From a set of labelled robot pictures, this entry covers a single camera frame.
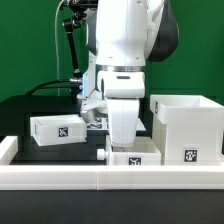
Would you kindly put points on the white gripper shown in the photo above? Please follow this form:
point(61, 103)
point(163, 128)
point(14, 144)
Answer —
point(123, 91)

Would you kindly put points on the white front drawer box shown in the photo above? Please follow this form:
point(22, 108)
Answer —
point(143, 153)

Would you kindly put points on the white drawer box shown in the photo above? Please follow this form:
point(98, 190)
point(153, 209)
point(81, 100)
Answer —
point(143, 153)
point(57, 130)

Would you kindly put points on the white drawer cabinet frame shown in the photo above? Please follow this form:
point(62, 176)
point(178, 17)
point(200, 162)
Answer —
point(187, 129)

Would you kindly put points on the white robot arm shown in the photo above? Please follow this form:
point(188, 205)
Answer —
point(122, 36)

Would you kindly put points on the white rear drawer box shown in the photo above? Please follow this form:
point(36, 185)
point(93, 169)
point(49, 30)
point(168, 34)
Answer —
point(57, 130)

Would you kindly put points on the white marker tag sheet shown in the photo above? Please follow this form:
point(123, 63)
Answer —
point(103, 124)

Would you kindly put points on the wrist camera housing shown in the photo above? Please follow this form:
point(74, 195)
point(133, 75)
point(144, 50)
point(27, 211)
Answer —
point(91, 105)

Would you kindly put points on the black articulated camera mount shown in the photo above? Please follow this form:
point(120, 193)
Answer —
point(74, 43)

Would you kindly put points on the white front fence rail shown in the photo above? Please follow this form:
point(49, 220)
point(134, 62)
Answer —
point(33, 177)

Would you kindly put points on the white fence rail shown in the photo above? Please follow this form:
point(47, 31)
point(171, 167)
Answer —
point(33, 177)
point(8, 149)

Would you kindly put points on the white left fence rail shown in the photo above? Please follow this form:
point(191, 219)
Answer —
point(8, 149)

